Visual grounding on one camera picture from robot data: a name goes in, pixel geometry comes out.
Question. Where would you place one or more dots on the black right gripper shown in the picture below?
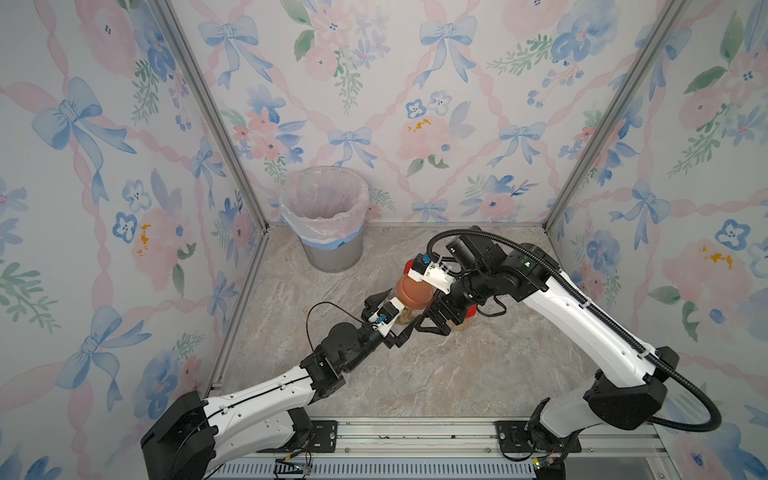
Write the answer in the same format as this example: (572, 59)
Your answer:
(438, 321)

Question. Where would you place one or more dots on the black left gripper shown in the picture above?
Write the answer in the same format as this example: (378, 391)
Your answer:
(377, 299)

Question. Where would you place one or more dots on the clear jar with orange lid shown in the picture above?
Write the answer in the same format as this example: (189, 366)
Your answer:
(407, 316)

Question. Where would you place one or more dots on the orange jar lid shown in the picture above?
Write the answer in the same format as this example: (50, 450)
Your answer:
(414, 295)

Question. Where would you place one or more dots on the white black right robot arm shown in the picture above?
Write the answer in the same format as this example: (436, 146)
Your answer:
(628, 388)

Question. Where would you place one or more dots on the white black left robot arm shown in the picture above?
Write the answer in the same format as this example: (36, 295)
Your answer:
(195, 435)

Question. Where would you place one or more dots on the clear jar with peanuts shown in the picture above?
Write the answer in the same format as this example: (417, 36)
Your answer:
(464, 325)

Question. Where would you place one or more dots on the pink trash bag liner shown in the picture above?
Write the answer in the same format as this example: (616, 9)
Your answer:
(326, 207)

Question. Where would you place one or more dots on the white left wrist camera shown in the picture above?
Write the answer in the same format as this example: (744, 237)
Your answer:
(387, 312)

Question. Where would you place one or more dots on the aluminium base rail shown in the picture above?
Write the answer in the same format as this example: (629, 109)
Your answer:
(456, 448)

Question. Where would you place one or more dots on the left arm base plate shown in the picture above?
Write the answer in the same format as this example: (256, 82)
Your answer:
(312, 435)

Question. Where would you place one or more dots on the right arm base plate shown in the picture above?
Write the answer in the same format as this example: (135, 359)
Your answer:
(516, 437)

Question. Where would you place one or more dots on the aluminium corner post left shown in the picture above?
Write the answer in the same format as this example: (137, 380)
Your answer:
(179, 45)

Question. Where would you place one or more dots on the aluminium corner post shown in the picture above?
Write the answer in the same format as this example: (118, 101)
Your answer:
(658, 36)
(179, 45)

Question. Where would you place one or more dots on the aluminium corner post right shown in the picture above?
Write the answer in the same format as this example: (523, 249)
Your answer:
(658, 36)

